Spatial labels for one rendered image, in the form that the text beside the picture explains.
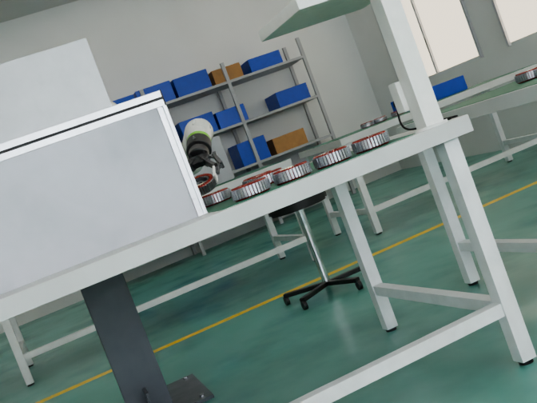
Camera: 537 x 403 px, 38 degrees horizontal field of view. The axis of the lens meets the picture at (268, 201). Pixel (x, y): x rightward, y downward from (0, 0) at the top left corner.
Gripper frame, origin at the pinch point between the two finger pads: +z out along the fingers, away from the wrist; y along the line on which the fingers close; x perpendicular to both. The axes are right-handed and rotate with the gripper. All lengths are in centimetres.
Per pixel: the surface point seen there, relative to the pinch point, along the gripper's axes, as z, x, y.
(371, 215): -229, -209, -51
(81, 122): 36, 51, 14
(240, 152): -560, -311, 72
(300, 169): 45, 20, -38
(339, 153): 40, 18, -49
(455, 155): 38, 3, -80
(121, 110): 32, 48, 3
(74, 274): 77, 32, 19
